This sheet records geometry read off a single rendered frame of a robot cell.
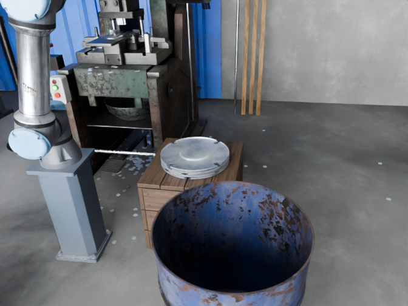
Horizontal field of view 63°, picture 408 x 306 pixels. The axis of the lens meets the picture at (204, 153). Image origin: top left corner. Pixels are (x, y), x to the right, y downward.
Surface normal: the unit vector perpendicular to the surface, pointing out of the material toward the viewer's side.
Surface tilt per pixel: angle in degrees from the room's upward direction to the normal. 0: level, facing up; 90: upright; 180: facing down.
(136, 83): 90
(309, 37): 90
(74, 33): 90
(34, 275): 0
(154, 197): 90
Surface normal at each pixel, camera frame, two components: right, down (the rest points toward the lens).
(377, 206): -0.03, -0.87
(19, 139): 0.01, 0.59
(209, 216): 0.25, 0.43
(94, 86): -0.19, 0.48
